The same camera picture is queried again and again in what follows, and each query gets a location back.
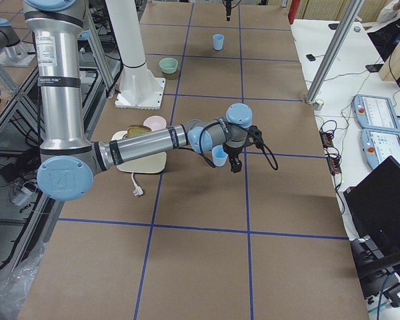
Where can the teach pendant far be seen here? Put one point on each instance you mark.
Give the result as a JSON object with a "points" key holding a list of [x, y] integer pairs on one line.
{"points": [[375, 112]]}

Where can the aluminium frame post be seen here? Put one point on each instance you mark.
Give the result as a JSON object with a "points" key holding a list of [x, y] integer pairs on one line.
{"points": [[341, 32]]}

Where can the pink plastic bowl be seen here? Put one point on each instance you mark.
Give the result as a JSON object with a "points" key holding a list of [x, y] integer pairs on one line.
{"points": [[155, 123]]}

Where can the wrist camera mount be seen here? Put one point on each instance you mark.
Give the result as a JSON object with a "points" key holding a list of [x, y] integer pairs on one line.
{"points": [[256, 135]]}

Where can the teach pendant near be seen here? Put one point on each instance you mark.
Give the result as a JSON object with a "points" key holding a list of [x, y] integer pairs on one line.
{"points": [[378, 145]]}

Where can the black laptop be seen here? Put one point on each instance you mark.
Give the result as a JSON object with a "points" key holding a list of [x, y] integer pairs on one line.
{"points": [[374, 205]]}

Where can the small black box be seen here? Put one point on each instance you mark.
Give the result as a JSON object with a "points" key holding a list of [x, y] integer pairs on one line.
{"points": [[310, 57]]}

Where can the teach pendant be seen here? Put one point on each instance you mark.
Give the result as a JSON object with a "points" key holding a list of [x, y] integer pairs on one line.
{"points": [[378, 145], [375, 112]]}

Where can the white power plug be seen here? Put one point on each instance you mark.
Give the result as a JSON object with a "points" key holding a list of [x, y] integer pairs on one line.
{"points": [[137, 190]]}

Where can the green plastic bowl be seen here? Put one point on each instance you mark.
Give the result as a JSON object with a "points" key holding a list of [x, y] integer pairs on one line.
{"points": [[168, 65]]}

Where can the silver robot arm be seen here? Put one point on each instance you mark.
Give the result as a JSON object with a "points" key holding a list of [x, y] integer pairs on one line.
{"points": [[69, 161]]}

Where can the brown toast slice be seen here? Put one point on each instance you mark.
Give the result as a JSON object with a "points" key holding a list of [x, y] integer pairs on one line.
{"points": [[135, 130]]}

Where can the cream white toaster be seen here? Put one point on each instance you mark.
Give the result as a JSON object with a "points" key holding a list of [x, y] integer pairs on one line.
{"points": [[150, 164]]}

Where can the light blue cup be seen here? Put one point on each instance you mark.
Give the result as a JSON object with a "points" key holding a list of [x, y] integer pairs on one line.
{"points": [[219, 156], [218, 41]]}

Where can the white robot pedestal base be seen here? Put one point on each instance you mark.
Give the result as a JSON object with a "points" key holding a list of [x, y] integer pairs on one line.
{"points": [[138, 87]]}

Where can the black phone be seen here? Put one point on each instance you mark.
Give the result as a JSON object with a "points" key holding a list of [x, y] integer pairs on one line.
{"points": [[374, 68]]}

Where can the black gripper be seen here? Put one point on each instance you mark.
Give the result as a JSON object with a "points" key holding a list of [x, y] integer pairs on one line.
{"points": [[232, 153], [227, 8]]}

